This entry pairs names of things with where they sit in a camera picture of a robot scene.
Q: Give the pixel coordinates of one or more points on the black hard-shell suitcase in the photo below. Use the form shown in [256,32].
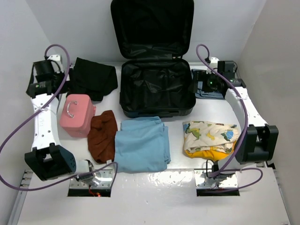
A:
[153,36]

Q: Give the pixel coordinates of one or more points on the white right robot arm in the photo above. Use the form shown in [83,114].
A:
[258,139]

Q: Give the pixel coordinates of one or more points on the brown terry towel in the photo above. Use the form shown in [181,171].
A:
[101,138]

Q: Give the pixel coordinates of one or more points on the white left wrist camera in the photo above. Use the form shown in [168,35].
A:
[55,57]

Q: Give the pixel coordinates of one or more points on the metal base plate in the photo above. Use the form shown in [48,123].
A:
[222,181]
[99,180]

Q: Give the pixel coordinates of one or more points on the aluminium frame rail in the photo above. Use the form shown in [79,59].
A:
[20,198]

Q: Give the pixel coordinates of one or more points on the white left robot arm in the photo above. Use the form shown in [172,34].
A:
[48,159]

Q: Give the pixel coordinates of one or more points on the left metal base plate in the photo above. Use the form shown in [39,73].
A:
[99,180]

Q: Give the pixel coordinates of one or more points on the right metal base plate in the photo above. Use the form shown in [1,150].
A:
[222,181]

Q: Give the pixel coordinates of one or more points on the dinosaur print white cloth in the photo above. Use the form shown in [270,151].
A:
[209,140]

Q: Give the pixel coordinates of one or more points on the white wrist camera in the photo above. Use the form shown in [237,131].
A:
[55,57]
[214,62]

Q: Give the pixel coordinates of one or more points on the pink cosmetic case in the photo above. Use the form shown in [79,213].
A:
[76,115]

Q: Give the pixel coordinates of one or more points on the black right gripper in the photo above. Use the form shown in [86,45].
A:
[201,76]

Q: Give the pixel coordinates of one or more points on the light blue cloth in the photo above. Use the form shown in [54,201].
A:
[142,146]

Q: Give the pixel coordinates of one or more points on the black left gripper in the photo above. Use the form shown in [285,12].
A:
[67,86]

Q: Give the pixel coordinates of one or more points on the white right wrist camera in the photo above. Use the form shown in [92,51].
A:
[214,62]

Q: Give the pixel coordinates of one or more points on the black garment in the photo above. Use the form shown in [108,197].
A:
[93,79]

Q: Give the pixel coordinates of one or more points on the grey-blue cloth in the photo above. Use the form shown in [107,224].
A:
[208,95]

